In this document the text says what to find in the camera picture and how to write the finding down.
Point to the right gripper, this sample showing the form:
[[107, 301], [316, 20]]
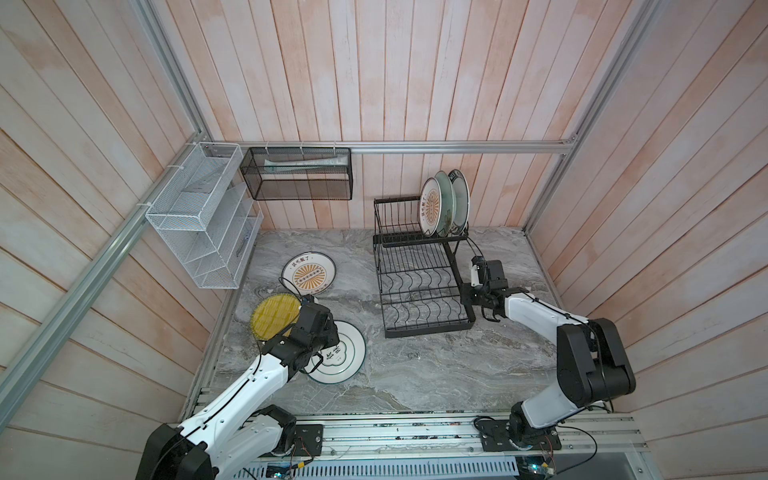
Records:
[[465, 298]]

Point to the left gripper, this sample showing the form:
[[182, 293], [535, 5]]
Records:
[[332, 333]]

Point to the white plate green clover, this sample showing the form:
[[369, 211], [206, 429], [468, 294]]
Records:
[[339, 363]]

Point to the black two-tier dish rack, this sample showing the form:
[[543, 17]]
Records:
[[418, 276]]

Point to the orange sunburst plate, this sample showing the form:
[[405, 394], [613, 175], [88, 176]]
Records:
[[430, 207], [309, 273]]

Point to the green rim white plate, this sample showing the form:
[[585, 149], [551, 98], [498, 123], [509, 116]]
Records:
[[462, 201]]

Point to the mint green flower plate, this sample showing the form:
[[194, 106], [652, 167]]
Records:
[[447, 204]]

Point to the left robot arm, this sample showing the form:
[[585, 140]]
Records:
[[235, 428]]

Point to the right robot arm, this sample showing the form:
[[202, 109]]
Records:
[[591, 361]]

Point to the yellow round plate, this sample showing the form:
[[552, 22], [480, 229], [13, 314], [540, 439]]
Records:
[[272, 315]]

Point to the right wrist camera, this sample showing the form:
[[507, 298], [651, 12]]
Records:
[[478, 271]]

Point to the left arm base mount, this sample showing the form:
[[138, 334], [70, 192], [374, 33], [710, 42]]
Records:
[[300, 440]]

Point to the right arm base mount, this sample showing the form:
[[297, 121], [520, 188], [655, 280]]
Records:
[[505, 435]]

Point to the white wire mesh shelf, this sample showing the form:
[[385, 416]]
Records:
[[206, 220]]

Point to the black mesh wall basket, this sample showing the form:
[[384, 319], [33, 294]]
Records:
[[298, 173]]

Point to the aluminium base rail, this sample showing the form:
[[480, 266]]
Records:
[[381, 437]]

